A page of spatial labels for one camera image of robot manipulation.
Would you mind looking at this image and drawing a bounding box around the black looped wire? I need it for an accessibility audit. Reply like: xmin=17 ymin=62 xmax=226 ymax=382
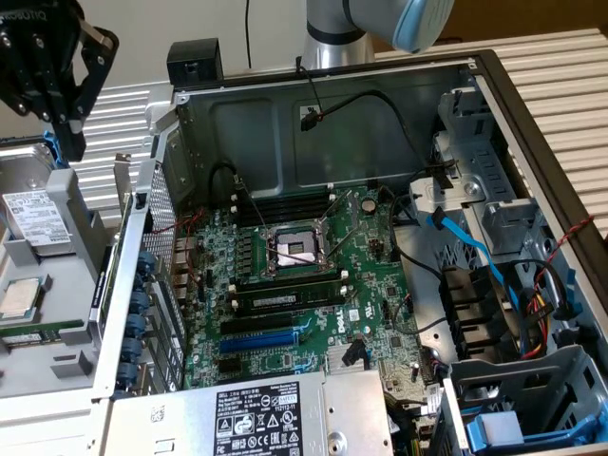
xmin=208 ymin=161 xmax=244 ymax=200

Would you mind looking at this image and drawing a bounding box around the grey parts rack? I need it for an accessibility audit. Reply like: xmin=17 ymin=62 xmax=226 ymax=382
xmin=0 ymin=137 xmax=120 ymax=400

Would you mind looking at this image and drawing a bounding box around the grey disk bay cage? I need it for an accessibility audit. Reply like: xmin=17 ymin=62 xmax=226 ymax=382
xmin=439 ymin=344 xmax=608 ymax=456

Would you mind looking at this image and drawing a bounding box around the CPU socket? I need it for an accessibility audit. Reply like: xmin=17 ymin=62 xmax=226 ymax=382
xmin=258 ymin=220 xmax=341 ymax=281

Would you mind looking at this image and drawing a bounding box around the red black twisted wire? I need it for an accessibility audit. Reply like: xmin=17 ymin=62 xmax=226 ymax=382
xmin=531 ymin=216 xmax=595 ymax=295

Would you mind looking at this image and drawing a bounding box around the thin red wire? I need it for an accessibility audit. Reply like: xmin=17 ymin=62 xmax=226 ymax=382
xmin=142 ymin=208 xmax=206 ymax=286

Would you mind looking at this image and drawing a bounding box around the green Dell motherboard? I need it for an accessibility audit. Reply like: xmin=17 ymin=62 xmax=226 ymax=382
xmin=182 ymin=182 xmax=446 ymax=395

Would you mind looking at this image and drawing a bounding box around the blue expansion slot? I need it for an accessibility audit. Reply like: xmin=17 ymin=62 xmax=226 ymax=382
xmin=218 ymin=327 xmax=305 ymax=355

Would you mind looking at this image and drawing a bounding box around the thin metal locking lever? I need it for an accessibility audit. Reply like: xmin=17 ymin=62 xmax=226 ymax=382
xmin=235 ymin=176 xmax=270 ymax=229
xmin=327 ymin=222 xmax=362 ymax=260

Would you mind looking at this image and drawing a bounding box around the blue flat SATA wire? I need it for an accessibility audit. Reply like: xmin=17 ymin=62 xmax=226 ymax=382
xmin=427 ymin=206 xmax=519 ymax=310

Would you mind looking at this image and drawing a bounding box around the long black expansion slot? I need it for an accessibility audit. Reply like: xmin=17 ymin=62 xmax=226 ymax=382
xmin=218 ymin=313 xmax=298 ymax=336

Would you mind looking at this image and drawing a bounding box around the open grey PC case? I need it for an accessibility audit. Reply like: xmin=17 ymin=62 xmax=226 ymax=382
xmin=89 ymin=47 xmax=608 ymax=456

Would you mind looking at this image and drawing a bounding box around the loose CPU silver lid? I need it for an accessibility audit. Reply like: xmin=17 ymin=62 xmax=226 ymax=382
xmin=0 ymin=275 xmax=53 ymax=324

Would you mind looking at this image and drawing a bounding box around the yellow red black wire bundle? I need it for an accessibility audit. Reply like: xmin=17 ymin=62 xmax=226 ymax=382
xmin=517 ymin=258 xmax=576 ymax=360

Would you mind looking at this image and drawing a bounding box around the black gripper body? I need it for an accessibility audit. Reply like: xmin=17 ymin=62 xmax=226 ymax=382
xmin=0 ymin=0 xmax=87 ymax=94

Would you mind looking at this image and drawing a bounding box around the blue disk tray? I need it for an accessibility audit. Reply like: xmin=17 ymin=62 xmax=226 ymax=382
xmin=463 ymin=408 xmax=608 ymax=450

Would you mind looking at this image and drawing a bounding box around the black box bracket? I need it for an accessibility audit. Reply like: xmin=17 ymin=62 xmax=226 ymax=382
xmin=166 ymin=38 xmax=224 ymax=89

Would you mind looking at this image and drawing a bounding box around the blue hard disk caddy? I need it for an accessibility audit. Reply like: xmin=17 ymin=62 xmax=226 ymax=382
xmin=40 ymin=130 xmax=70 ymax=170

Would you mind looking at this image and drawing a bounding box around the silver power supply with label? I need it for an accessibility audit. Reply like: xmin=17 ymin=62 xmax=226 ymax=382
xmin=111 ymin=368 xmax=395 ymax=456

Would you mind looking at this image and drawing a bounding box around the silver hard disk with label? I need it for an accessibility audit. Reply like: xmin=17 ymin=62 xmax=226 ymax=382
xmin=0 ymin=142 xmax=80 ymax=248

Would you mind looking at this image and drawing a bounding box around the thin black hanging cable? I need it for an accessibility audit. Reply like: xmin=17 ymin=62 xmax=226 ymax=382
xmin=244 ymin=0 xmax=254 ymax=72

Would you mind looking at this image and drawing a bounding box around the loose green RAM stick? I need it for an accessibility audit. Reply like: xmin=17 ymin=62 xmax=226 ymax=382
xmin=0 ymin=320 xmax=85 ymax=348

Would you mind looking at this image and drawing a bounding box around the black empty RAM slot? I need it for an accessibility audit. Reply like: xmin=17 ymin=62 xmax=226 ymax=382
xmin=227 ymin=270 xmax=351 ymax=296
xmin=231 ymin=201 xmax=336 ymax=228
xmin=231 ymin=188 xmax=338 ymax=215

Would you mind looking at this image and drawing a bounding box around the installed RAM stick with label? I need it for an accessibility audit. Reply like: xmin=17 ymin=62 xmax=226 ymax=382
xmin=230 ymin=279 xmax=351 ymax=317

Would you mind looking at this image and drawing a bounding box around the silver metal disk bay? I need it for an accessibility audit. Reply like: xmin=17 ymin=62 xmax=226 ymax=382
xmin=408 ymin=87 xmax=547 ymax=257

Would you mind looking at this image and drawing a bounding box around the silver chipset heatsink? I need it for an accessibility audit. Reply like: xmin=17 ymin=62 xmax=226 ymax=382
xmin=327 ymin=344 xmax=374 ymax=374

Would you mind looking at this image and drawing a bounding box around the thin black wire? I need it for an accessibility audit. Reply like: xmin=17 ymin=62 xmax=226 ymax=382
xmin=294 ymin=55 xmax=327 ymax=118

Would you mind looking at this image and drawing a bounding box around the blue card retainer latch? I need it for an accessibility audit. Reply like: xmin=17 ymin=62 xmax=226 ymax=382
xmin=117 ymin=249 xmax=161 ymax=398

